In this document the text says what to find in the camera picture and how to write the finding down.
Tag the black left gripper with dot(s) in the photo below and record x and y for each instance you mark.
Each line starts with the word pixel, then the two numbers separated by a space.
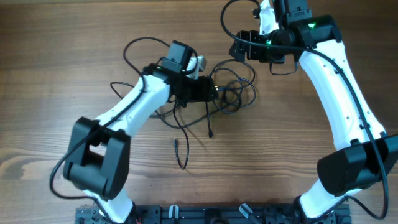
pixel 204 91

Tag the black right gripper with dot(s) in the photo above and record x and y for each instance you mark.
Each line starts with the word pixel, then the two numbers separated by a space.
pixel 253 53

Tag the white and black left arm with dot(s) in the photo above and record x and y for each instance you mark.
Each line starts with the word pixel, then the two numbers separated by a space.
pixel 97 161

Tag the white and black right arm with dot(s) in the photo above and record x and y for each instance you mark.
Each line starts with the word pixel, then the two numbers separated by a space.
pixel 364 154

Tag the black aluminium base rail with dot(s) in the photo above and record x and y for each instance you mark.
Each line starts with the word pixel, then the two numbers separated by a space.
pixel 273 213

